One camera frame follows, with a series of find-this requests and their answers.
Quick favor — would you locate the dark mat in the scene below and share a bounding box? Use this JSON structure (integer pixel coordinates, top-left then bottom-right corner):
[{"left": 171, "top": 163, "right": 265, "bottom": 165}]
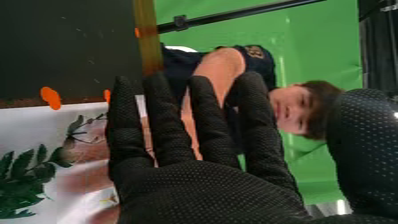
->
[{"left": 0, "top": 0, "right": 148, "bottom": 102}]

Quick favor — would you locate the white sheet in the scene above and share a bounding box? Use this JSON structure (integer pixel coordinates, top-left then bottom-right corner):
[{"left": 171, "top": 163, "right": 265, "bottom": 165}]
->
[{"left": 0, "top": 94, "right": 157, "bottom": 224}]

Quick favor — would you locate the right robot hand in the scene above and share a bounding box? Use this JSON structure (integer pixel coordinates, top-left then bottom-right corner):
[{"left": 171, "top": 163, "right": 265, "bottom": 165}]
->
[{"left": 105, "top": 71, "right": 398, "bottom": 224}]

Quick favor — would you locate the black stand pole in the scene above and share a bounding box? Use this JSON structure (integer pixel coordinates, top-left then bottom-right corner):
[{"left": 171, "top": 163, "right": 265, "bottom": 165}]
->
[{"left": 155, "top": 0, "right": 329, "bottom": 35}]

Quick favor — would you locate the person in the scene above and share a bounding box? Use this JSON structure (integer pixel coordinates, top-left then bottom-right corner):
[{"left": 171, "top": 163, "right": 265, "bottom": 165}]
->
[{"left": 159, "top": 44, "right": 347, "bottom": 162}]

